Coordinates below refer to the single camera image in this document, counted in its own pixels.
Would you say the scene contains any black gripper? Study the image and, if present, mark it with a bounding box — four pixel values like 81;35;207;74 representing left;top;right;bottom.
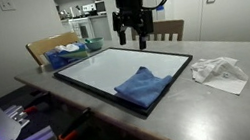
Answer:
108;0;159;54

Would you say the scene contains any blue microfibre cloth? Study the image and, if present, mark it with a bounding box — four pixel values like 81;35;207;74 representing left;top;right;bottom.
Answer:
110;61;178;114

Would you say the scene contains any black framed whiteboard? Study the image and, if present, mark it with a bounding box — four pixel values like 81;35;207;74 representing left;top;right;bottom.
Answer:
50;33;202;130

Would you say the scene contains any green bowl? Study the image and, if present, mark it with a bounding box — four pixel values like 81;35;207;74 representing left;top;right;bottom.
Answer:
84;36;106;53

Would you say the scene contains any dark brown wooden chair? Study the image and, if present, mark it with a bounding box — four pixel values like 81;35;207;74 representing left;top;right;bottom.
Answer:
129;15;188;49

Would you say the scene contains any microwave oven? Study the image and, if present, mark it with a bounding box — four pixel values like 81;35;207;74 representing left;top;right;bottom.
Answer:
94;0;108;16

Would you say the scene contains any white countertop appliance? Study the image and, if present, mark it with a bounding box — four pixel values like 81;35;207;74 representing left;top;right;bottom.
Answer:
81;2;97;14

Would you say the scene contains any white kitchen oven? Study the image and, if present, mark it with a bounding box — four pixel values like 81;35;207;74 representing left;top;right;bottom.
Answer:
67;15;96;42

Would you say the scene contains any white tissue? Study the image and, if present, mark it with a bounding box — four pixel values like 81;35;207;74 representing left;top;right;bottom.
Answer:
53;41;80;56

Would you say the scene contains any blue tissue box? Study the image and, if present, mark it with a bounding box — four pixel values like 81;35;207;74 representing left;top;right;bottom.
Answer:
43;40;93;71

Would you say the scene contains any light wooden chair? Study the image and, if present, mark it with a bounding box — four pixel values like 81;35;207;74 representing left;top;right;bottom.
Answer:
24;30;83;69

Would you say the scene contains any crumpled white paper towel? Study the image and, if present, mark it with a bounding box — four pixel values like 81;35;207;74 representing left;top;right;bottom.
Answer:
188;51;250;103

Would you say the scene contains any black clamp orange handle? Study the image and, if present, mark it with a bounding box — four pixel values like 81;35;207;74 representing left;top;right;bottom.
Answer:
20;91;54;116
53;106;98;140

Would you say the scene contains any silver metal bracket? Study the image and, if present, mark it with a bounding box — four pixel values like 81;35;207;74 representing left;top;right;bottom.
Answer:
3;103;32;131

